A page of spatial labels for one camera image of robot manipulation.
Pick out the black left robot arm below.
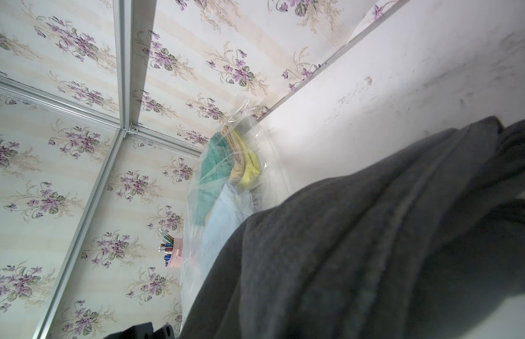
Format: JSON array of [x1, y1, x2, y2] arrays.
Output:
[[104, 322, 176, 339]]

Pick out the dark grey trousers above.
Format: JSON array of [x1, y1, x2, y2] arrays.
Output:
[[180, 117, 525, 338]]

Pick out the yellow folded garment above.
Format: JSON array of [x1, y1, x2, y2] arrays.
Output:
[[226, 130, 261, 190]]

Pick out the clear plastic vacuum bag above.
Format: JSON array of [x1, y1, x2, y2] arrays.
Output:
[[180, 97, 289, 319]]

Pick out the light blue garment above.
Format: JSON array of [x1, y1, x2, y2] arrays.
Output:
[[197, 184, 255, 276]]

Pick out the green folded garment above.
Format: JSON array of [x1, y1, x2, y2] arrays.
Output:
[[195, 133, 234, 225]]

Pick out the pink pen cup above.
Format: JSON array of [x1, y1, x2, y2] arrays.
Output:
[[159, 229, 183, 268]]

